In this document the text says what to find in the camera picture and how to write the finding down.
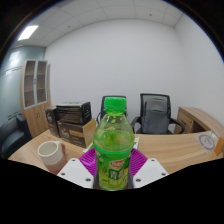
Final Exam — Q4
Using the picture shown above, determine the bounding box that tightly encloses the black mesh office chair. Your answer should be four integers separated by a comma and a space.
130, 92, 186, 135

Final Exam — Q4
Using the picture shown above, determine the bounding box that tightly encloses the brown and black carton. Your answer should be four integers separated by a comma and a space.
57, 118, 97, 149

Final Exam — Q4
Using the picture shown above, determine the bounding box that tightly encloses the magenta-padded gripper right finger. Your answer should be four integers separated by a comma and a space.
126, 148, 169, 190

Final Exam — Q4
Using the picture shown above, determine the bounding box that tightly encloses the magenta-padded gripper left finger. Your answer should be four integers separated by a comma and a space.
56, 147, 99, 190

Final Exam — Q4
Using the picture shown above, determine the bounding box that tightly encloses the wooden side desk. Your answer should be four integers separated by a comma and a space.
173, 106, 224, 138

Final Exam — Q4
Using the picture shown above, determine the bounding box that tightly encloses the green drink bottle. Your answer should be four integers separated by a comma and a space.
92, 95, 136, 192

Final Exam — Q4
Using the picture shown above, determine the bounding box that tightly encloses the orange-brown small box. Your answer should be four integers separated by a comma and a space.
213, 137, 224, 157

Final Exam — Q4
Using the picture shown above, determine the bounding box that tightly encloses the ceiling light panel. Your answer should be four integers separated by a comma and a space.
17, 24, 40, 42

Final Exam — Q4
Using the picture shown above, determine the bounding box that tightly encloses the small dark brown box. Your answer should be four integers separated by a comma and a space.
44, 106, 61, 138

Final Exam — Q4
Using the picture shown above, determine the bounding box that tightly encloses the grey backpack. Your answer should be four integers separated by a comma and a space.
142, 98, 171, 135

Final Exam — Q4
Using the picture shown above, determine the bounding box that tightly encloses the wooden cabinet with shelves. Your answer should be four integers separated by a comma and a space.
19, 59, 52, 138

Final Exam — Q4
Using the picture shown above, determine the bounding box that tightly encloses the black leather sofa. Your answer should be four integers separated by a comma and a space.
0, 113, 33, 160

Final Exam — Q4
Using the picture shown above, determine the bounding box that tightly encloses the white and brown mug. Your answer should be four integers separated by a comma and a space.
36, 140, 68, 175

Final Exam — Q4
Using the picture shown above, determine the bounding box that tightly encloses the sheet with round print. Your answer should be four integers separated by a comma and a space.
198, 131, 219, 153

